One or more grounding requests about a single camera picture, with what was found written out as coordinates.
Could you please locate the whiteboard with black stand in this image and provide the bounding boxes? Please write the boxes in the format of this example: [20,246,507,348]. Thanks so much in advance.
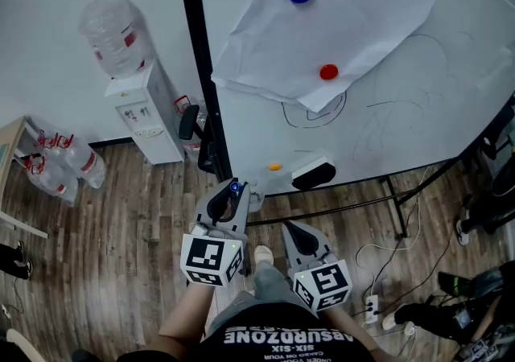
[175,0,515,239]

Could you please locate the white water dispenser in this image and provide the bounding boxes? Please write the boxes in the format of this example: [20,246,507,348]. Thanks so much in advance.
[104,58,186,166]

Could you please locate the black whiteboard eraser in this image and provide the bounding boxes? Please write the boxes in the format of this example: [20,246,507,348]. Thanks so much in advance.
[290,154,337,191]

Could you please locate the white power strip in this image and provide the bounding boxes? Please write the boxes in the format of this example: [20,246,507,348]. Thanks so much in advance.
[361,294,380,325]

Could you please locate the light wooden desk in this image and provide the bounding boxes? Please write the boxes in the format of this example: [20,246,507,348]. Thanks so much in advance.
[0,114,49,239]

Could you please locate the person's black printed shirt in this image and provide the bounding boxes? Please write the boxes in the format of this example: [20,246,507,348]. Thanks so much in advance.
[199,302,367,362]

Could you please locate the person's grey trousers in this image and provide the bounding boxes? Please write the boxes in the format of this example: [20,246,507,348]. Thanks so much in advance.
[204,259,319,337]

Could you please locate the person's white shoe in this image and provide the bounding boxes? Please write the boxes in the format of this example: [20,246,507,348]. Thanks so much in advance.
[253,245,274,267]

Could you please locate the white paper sheets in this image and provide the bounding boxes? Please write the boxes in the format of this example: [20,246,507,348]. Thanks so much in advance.
[211,0,439,114]

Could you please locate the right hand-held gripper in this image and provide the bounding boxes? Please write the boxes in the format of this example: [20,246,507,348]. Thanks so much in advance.
[280,221,353,312]

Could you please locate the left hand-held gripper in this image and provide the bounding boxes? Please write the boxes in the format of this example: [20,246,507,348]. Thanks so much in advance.
[179,179,251,287]

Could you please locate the clear plastic water bottle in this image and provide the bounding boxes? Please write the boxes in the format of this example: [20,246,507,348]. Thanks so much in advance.
[24,154,80,207]
[78,0,156,80]
[32,127,57,158]
[64,135,106,189]
[51,133,80,160]
[173,94,210,164]

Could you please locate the beige round table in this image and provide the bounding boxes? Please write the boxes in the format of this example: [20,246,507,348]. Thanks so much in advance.
[6,327,47,362]

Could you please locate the person's right forearm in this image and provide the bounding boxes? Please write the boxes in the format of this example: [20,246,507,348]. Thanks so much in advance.
[321,306,379,362]

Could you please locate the black cable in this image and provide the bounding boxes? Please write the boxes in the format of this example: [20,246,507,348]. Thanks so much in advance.
[373,227,455,315]

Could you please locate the black office chair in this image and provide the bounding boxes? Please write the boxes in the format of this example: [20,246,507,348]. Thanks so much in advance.
[178,105,222,175]

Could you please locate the white cable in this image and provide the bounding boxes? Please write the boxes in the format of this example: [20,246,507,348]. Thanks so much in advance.
[354,167,430,305]

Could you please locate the black stool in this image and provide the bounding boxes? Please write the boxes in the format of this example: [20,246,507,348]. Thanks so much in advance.
[72,348,101,362]

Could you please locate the person's left forearm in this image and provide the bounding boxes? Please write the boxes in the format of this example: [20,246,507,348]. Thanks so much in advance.
[159,282,216,362]

